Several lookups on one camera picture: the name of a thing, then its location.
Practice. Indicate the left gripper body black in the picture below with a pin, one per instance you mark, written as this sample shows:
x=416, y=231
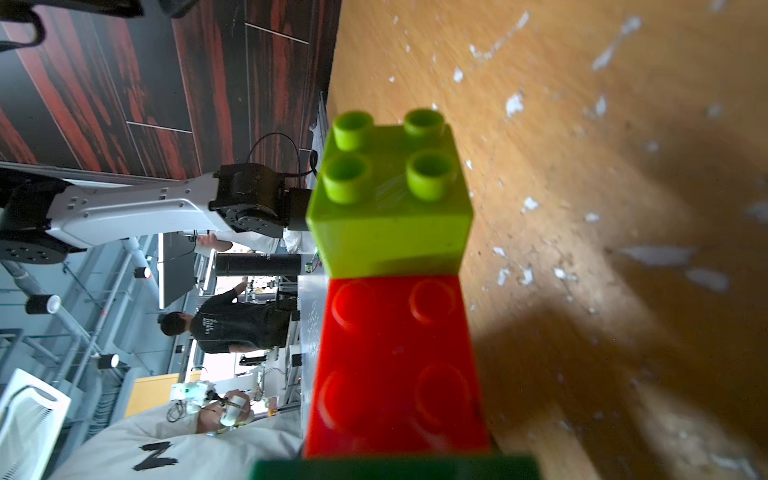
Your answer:
x=254, y=198

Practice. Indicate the lime green 2x2 lego brick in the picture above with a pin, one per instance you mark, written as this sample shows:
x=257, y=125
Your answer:
x=390, y=200

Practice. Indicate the dark green 2x2 lego brick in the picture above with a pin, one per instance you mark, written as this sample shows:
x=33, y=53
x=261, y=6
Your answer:
x=441, y=467

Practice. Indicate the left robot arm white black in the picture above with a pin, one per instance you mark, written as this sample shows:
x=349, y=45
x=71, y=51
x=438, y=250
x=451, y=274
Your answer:
x=44, y=219

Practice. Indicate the person in black shirt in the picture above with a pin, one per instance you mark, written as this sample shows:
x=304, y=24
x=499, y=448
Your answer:
x=224, y=325

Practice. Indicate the black cylindrical spotlight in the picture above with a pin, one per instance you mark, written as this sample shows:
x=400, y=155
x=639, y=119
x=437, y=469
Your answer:
x=43, y=304

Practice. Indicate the person in white shirt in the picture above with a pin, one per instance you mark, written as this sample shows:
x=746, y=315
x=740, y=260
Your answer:
x=149, y=446

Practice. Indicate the white ribbed panel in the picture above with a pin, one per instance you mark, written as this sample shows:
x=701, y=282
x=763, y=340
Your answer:
x=32, y=416

